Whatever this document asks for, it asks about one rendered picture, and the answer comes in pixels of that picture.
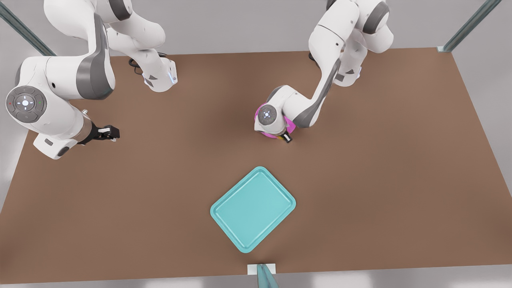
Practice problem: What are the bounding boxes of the teal rectangular tray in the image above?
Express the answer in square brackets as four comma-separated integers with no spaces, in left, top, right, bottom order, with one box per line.
[210,166,297,254]

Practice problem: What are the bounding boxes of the pink plate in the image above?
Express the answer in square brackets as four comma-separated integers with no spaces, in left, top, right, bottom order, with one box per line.
[254,103,297,140]

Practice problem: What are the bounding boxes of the silver frame post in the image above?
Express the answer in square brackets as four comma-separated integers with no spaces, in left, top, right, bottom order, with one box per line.
[0,3,57,57]
[436,0,503,53]
[247,263,280,288]

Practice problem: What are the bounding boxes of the black cable loop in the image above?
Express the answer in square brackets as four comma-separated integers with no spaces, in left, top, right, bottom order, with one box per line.
[128,52,168,76]

